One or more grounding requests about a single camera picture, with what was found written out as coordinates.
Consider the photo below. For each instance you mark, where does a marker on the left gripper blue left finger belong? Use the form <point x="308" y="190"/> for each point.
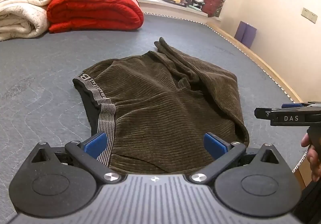
<point x="96" y="144"/>

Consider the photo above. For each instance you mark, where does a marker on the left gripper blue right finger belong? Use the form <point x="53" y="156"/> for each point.
<point x="215" y="146"/>

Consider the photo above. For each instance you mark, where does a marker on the brown corduroy pants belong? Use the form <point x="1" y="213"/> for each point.
<point x="156" y="108"/>

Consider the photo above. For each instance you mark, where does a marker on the right hand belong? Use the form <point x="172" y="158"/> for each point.
<point x="312" y="157"/>

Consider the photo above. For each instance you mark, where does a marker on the grey quilted mattress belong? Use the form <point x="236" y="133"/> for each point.
<point x="40" y="103"/>

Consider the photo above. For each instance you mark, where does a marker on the purple folded mat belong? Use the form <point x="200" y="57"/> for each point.
<point x="245" y="34"/>

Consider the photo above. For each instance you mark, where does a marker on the red folded quilt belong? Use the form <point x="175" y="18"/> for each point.
<point x="74" y="15"/>

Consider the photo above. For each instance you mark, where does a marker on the panda plush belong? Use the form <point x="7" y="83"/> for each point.
<point x="198" y="3"/>

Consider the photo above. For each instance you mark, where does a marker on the dark red cushion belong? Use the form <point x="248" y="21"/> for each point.
<point x="213" y="7"/>

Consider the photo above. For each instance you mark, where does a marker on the cream folded blanket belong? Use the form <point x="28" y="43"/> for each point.
<point x="23" y="18"/>

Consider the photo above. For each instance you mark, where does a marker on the wall switch plate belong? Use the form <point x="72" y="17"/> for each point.
<point x="309" y="15"/>

